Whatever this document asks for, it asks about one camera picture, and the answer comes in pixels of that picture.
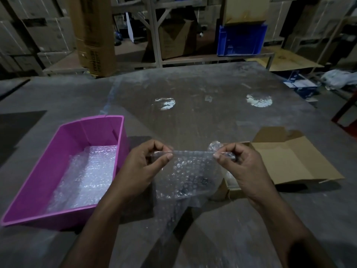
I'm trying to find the person's right hand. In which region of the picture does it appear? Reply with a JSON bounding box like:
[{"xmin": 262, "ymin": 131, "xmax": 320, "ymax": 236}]
[{"xmin": 213, "ymin": 142, "xmax": 281, "ymax": 210}]

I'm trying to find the person's left hand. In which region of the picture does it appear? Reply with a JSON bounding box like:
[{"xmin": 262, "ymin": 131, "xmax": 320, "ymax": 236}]
[{"xmin": 111, "ymin": 139, "xmax": 174, "ymax": 205}]

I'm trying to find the small brown cardboard box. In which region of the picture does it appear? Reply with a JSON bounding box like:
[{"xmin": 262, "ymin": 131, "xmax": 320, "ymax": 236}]
[{"xmin": 215, "ymin": 126, "xmax": 345, "ymax": 201}]

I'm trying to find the clear bubble wrap sheet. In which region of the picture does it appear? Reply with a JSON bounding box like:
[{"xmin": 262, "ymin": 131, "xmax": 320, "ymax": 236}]
[{"xmin": 148, "ymin": 140, "xmax": 237, "ymax": 246}]

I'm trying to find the pile of bubble wrap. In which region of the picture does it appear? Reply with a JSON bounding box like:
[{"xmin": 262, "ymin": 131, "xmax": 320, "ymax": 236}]
[{"xmin": 46, "ymin": 145, "xmax": 118, "ymax": 213}]

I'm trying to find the person's right forearm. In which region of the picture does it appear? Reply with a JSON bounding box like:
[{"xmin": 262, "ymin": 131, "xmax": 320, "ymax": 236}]
[{"xmin": 255, "ymin": 197, "xmax": 338, "ymax": 268}]

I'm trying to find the person's left forearm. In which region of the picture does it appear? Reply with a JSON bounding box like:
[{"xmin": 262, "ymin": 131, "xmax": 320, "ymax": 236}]
[{"xmin": 61, "ymin": 197, "xmax": 134, "ymax": 268}]

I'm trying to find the blue and white product box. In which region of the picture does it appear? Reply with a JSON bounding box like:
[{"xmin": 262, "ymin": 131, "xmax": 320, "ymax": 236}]
[{"xmin": 284, "ymin": 78, "xmax": 318, "ymax": 99}]

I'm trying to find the flattened printed cardboard sheet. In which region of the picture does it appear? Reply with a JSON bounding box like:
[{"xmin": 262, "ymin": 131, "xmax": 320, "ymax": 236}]
[{"xmin": 247, "ymin": 48, "xmax": 325, "ymax": 72}]

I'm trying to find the tall narrow cardboard carton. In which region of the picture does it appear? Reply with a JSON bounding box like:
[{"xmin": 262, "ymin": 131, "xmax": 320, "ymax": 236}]
[{"xmin": 68, "ymin": 0, "xmax": 117, "ymax": 79}]

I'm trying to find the flat cardboard sheet with tape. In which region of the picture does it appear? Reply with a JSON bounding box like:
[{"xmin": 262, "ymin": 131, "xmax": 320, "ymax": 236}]
[{"xmin": 223, "ymin": 0, "xmax": 271, "ymax": 25}]

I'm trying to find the pink plastic bin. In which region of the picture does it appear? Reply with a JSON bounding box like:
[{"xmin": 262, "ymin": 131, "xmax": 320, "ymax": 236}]
[{"xmin": 0, "ymin": 115, "xmax": 129, "ymax": 231}]

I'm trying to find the red plastic chair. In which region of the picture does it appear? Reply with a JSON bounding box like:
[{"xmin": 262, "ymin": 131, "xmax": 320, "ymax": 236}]
[{"xmin": 331, "ymin": 92, "xmax": 357, "ymax": 140}]

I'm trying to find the white plastic bag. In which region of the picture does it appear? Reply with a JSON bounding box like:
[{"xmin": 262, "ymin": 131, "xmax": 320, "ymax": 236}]
[{"xmin": 321, "ymin": 69, "xmax": 357, "ymax": 89}]

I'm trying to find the blue plastic crate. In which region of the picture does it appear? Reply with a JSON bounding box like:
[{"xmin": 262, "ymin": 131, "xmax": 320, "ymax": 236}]
[{"xmin": 217, "ymin": 23, "xmax": 268, "ymax": 57}]

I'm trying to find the open brown carton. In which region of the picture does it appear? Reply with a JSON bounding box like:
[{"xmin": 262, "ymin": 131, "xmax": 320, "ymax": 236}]
[{"xmin": 159, "ymin": 19, "xmax": 198, "ymax": 60}]

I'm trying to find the grey metal storage rack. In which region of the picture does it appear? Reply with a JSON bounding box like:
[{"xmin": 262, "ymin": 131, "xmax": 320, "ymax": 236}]
[{"xmin": 43, "ymin": 0, "xmax": 275, "ymax": 76}]

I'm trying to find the white paper sheet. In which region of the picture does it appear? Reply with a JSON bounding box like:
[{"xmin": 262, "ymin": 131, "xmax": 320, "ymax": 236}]
[{"xmin": 125, "ymin": 12, "xmax": 134, "ymax": 44}]

